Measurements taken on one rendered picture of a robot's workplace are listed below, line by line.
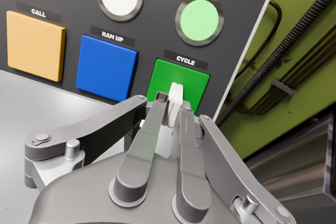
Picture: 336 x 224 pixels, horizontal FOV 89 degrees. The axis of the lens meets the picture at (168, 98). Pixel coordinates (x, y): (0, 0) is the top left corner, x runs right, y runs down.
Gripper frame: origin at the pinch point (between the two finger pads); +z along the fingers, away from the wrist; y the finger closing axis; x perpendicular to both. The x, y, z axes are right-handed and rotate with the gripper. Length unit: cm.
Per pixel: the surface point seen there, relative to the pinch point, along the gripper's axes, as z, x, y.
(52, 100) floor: 95, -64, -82
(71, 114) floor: 89, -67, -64
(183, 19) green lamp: 3.5, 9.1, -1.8
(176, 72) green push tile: 3.5, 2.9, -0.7
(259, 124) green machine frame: 31.5, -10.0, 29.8
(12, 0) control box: 3.8, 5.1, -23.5
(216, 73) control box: 3.8, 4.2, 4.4
